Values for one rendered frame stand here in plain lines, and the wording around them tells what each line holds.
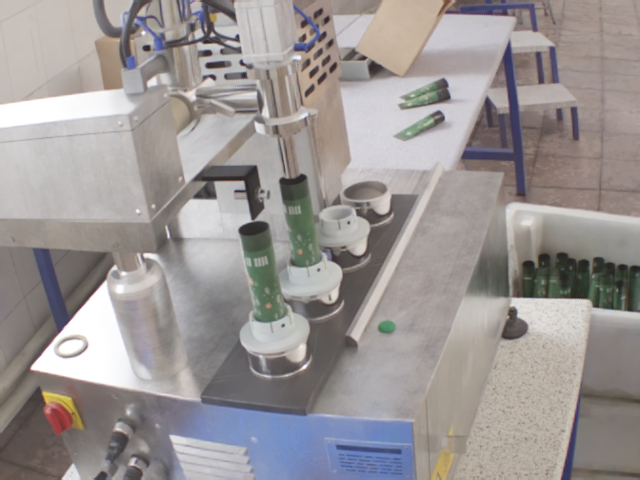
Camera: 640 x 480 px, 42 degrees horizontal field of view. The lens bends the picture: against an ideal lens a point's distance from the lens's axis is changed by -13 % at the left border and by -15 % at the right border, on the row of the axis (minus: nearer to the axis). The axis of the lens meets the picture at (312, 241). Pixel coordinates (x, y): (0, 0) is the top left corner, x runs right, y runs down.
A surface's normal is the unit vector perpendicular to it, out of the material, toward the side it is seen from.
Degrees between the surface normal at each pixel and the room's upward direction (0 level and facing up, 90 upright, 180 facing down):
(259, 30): 90
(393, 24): 90
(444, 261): 0
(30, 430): 0
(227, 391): 0
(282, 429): 90
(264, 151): 90
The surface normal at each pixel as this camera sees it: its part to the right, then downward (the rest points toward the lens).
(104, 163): -0.33, 0.47
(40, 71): 0.93, 0.03
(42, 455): -0.15, -0.88
